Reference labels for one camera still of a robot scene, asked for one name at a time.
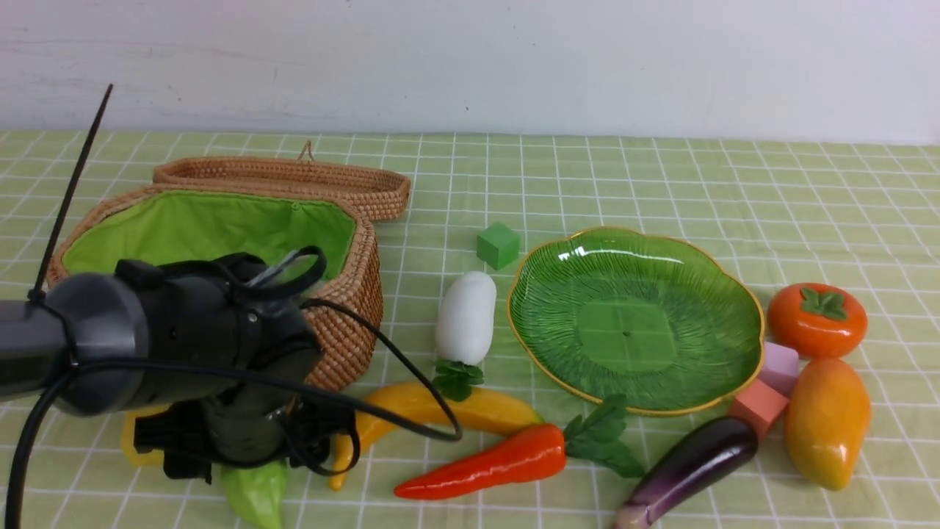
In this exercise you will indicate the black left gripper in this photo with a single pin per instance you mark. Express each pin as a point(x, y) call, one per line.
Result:
point(248, 427)

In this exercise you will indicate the green pepper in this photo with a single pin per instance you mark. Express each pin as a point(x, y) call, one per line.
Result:
point(256, 494)

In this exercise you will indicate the yellow banana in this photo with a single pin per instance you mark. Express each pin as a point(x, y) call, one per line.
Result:
point(485, 410)

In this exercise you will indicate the white radish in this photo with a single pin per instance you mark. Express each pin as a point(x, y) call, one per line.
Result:
point(463, 334)

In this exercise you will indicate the orange carrot with leaves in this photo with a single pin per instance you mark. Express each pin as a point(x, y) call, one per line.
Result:
point(535, 453)

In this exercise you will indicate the purple eggplant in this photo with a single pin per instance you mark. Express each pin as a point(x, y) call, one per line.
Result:
point(704, 456)

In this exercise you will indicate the orange persimmon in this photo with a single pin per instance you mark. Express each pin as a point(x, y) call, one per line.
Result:
point(817, 320)

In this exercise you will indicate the yellow orange mango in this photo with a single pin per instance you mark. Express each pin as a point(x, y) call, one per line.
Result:
point(826, 422)

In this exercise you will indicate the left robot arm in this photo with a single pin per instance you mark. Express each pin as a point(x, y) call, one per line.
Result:
point(233, 312)

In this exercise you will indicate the woven wicker basket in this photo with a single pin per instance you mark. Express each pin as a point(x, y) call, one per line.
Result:
point(164, 223)

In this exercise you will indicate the black zip tie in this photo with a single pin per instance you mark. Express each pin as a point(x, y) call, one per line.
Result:
point(36, 294)

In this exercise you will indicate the woven basket lid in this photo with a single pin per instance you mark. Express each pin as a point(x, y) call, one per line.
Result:
point(374, 193)

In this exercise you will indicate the green foam cube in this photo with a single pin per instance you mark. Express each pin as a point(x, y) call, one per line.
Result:
point(498, 245)

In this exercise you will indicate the green glass leaf plate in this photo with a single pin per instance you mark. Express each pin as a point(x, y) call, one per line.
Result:
point(610, 311)

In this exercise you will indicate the red foam cube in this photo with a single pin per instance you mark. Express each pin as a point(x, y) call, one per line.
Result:
point(760, 406)

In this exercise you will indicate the pink foam cube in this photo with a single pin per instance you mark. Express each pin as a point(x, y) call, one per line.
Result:
point(781, 368)

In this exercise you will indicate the checkered green tablecloth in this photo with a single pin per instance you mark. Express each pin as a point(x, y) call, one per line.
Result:
point(862, 217)

